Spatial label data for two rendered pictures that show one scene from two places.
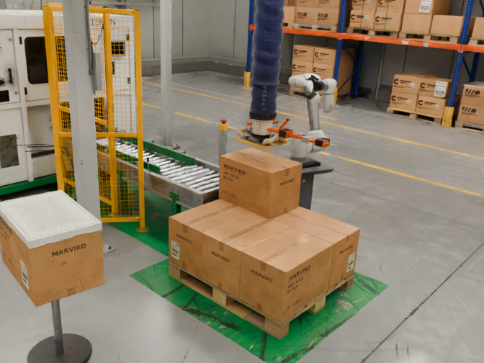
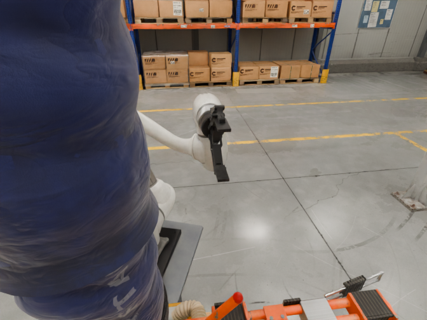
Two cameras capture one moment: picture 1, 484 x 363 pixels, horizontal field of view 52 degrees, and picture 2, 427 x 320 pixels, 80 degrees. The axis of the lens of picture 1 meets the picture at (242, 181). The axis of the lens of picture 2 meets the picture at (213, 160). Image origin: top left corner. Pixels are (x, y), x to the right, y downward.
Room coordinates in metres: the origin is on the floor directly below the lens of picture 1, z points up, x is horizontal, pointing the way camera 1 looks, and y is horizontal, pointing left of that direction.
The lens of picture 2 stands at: (3.75, -0.06, 1.88)
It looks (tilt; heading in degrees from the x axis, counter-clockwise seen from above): 30 degrees down; 311
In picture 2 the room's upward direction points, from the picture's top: straight up
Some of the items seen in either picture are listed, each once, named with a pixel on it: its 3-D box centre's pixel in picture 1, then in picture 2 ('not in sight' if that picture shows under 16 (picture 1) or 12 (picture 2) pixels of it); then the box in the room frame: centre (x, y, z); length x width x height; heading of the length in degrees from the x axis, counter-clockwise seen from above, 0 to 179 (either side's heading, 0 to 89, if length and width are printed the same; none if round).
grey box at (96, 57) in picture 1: (92, 70); not in sight; (4.14, 1.28, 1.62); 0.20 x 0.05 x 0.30; 49
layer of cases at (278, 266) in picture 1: (262, 244); not in sight; (3.67, -0.20, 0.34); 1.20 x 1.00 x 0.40; 49
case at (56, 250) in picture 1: (49, 243); not in sight; (2.63, 1.12, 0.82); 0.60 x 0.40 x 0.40; 41
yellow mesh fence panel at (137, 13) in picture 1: (98, 128); not in sight; (4.46, 1.35, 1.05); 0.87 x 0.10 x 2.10; 101
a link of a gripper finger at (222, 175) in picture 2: not in sight; (221, 173); (4.10, -0.50, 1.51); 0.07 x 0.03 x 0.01; 139
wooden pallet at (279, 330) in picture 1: (260, 273); not in sight; (3.67, -0.20, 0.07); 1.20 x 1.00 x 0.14; 49
